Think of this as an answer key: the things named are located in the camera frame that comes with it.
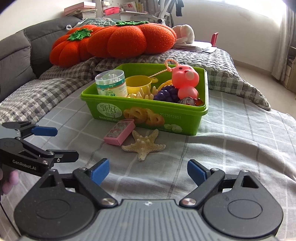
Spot pink card box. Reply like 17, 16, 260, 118
103, 119, 135, 146

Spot beige starfish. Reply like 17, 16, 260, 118
121, 129, 166, 161

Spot leopard hair clip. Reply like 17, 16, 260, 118
178, 97, 204, 106

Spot purple toy grapes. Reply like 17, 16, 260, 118
154, 85, 180, 103

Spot cream toy coral piece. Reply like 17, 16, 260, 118
127, 86, 159, 100

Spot yellow toy pot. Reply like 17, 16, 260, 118
125, 75, 159, 95

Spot pink rubber pig toy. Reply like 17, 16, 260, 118
148, 58, 200, 100

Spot person's left hand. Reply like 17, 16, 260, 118
1, 168, 19, 195

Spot grey checkered blanket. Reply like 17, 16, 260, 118
1, 49, 271, 123

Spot grey sofa backrest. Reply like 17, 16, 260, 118
1, 16, 80, 101

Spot green plastic cookie box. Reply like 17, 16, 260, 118
80, 67, 209, 136

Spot cotton swab jar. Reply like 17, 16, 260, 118
95, 69, 128, 97

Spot small orange pumpkin pillow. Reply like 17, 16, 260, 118
49, 25, 100, 68

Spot large orange pumpkin pillow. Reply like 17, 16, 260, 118
87, 21, 177, 59

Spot stack of books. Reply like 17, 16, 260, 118
64, 1, 97, 20

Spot red phone stand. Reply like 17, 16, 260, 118
210, 32, 219, 47

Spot white plush toy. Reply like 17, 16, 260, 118
172, 24, 195, 44

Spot window curtain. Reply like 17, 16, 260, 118
271, 6, 295, 82

